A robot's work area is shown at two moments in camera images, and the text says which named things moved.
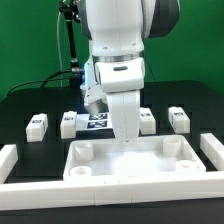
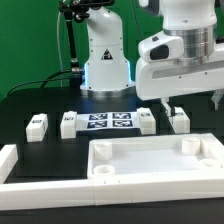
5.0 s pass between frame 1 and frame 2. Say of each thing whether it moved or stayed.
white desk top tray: moved
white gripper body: moved
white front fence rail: stayed
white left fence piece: stayed
